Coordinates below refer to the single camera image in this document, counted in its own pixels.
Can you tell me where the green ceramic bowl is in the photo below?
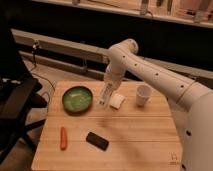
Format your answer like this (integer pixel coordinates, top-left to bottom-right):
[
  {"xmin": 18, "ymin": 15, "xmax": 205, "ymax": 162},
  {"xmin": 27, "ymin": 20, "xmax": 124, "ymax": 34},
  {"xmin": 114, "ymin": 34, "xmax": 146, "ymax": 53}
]
[{"xmin": 62, "ymin": 86, "xmax": 93, "ymax": 113}]

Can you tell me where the orange carrot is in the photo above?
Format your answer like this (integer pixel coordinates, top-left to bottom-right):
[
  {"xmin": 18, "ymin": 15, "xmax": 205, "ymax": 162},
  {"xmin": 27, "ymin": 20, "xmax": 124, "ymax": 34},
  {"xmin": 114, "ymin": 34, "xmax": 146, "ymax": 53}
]
[{"xmin": 60, "ymin": 127, "xmax": 67, "ymax": 150}]

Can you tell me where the white paper cup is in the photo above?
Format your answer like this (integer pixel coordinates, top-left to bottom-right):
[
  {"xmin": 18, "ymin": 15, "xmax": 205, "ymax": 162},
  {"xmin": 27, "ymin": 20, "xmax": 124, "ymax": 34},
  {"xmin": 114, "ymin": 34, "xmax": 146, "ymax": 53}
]
[{"xmin": 136, "ymin": 85, "xmax": 152, "ymax": 107}]

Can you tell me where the white sponge block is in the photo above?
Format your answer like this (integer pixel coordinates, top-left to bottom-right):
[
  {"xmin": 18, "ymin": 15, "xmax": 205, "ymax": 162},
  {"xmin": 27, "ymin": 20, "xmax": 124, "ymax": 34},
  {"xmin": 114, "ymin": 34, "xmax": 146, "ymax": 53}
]
[{"xmin": 109, "ymin": 93, "xmax": 125, "ymax": 109}]

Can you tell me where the black office chair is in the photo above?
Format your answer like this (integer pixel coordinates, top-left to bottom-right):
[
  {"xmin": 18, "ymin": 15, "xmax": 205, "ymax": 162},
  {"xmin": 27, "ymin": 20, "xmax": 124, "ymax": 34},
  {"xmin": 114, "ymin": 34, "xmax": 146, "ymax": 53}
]
[{"xmin": 0, "ymin": 19, "xmax": 47, "ymax": 164}]

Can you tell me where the black rectangular device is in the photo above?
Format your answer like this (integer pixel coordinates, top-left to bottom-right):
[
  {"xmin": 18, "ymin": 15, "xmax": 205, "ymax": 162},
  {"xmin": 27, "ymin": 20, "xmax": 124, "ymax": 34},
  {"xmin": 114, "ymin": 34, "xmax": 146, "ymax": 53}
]
[{"xmin": 86, "ymin": 132, "xmax": 109, "ymax": 150}]

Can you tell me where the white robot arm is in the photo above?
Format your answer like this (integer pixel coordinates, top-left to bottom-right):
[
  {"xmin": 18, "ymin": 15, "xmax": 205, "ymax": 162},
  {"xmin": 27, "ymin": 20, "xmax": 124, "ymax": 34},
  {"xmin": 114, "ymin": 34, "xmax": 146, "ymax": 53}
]
[{"xmin": 105, "ymin": 39, "xmax": 213, "ymax": 171}]

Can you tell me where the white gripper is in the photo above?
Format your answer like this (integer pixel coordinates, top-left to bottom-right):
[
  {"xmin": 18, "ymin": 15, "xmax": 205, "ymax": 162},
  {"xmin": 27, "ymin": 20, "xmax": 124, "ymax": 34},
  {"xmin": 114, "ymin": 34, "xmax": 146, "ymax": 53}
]
[{"xmin": 104, "ymin": 65, "xmax": 124, "ymax": 90}]

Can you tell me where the black cable on floor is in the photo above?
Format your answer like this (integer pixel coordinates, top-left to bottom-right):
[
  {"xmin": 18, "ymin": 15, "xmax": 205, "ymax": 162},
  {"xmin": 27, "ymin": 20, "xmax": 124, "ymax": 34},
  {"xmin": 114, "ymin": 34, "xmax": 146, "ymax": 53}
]
[{"xmin": 30, "ymin": 41, "xmax": 56, "ymax": 104}]

